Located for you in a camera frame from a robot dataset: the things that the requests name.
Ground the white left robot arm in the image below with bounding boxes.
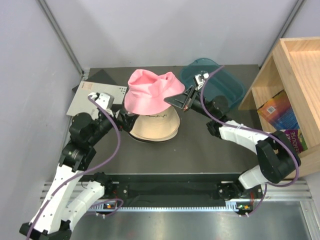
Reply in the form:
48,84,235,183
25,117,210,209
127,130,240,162
19,109,138,240

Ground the aluminium corner post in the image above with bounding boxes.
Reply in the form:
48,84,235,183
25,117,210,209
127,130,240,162
259,0,306,69
36,0,84,75

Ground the aluminium corner post right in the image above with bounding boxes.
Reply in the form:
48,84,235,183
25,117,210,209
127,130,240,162
259,0,306,69

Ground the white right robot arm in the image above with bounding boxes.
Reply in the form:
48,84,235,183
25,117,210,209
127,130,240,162
164,86,301,198

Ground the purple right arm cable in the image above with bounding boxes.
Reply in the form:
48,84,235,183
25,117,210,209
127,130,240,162
201,65,301,217

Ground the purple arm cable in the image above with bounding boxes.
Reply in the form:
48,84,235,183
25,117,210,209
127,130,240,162
26,94,124,240
201,65,301,217

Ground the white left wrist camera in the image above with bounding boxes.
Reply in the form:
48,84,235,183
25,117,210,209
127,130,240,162
88,92,115,110

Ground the aluminium corner post left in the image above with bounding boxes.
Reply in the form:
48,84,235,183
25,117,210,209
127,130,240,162
36,0,84,75

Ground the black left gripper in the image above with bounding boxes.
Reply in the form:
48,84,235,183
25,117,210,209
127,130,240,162
87,104,139,147

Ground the pink bucket hat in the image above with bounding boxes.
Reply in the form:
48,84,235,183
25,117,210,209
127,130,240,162
124,69,185,116

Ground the dark grey foam pad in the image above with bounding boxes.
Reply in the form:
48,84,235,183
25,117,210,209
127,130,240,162
85,69,118,86

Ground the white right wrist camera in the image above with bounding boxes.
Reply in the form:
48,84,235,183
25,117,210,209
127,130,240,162
193,71,209,91

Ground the aluminium frame rail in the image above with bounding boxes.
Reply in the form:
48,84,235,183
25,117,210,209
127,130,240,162
39,181,313,212

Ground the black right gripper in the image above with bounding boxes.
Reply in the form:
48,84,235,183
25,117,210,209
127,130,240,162
164,86,216,121

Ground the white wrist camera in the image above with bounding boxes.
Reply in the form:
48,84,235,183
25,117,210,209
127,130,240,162
88,92,115,110
193,71,209,91

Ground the cream bucket hat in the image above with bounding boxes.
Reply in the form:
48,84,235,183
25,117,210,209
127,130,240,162
129,125,178,142

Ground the beige black reversible hat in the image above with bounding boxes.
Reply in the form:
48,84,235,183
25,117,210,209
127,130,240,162
133,106,180,130

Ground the purple treehouse book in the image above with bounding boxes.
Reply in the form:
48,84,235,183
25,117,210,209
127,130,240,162
282,129,308,154

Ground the white calibration board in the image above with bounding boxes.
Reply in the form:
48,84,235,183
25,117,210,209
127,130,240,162
66,81,127,120

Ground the wooden shelf box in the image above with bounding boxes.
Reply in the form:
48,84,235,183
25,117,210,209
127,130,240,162
238,36,320,177

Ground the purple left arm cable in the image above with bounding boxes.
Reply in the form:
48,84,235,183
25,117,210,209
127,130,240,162
26,94,124,240

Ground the teal plastic bin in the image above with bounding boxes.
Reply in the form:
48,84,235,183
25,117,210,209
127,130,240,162
179,58,246,109

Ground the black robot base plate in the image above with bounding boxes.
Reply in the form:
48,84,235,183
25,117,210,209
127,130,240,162
82,173,266,207

